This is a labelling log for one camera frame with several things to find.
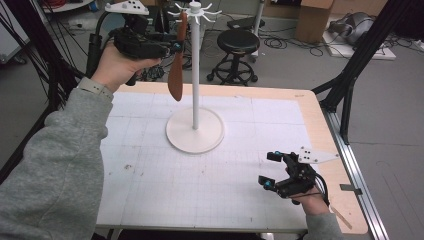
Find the white metal pole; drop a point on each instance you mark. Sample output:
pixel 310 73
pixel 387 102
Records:
pixel 258 26

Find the flat black device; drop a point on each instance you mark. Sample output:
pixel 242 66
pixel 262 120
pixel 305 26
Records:
pixel 243 22

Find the person's left hand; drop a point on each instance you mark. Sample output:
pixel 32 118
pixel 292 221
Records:
pixel 113 68

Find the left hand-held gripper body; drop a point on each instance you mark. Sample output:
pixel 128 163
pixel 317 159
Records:
pixel 140 45

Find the thin wooden stick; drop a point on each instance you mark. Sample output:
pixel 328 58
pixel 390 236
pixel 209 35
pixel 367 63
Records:
pixel 341 217

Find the white floor board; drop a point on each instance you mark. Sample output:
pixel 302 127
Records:
pixel 366 51

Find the grey wristband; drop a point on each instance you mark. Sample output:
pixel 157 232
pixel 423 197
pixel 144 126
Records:
pixel 95 87

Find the white round table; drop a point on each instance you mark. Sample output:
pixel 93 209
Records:
pixel 66 5

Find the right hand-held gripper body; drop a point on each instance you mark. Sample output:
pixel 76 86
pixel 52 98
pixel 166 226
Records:
pixel 300 181

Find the white grid mat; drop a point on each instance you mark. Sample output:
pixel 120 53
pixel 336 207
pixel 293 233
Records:
pixel 216 193

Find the white hook rack stand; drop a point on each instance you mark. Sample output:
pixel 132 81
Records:
pixel 195 133

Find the person's right hand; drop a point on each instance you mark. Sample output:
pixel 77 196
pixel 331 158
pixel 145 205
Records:
pixel 313 205

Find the orange-brown rice spatula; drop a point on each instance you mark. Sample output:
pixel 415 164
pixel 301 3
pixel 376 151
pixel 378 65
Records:
pixel 176 80

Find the black computer tower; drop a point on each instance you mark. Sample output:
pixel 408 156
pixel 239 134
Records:
pixel 170 25
pixel 154 23

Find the cardboard box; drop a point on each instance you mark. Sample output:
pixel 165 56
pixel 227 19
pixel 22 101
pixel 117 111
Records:
pixel 313 23

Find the black round stool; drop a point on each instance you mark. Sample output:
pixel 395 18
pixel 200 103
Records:
pixel 238 41

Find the black rail bracket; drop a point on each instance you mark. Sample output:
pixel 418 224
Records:
pixel 350 189

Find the grey bag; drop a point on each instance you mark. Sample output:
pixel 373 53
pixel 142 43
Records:
pixel 353 28

